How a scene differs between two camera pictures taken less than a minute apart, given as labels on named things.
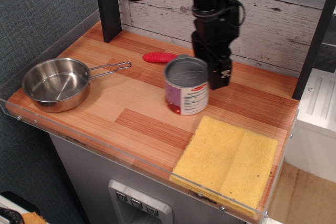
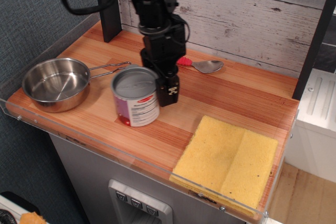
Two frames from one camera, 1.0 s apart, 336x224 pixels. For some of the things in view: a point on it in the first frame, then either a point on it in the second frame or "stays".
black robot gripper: [217, 25] -> [164, 43]
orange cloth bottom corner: [33, 217] stays
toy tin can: [187, 85] -> [135, 89]
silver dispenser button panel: [135, 206] stays
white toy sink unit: [312, 147] stays
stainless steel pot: [61, 85] stays
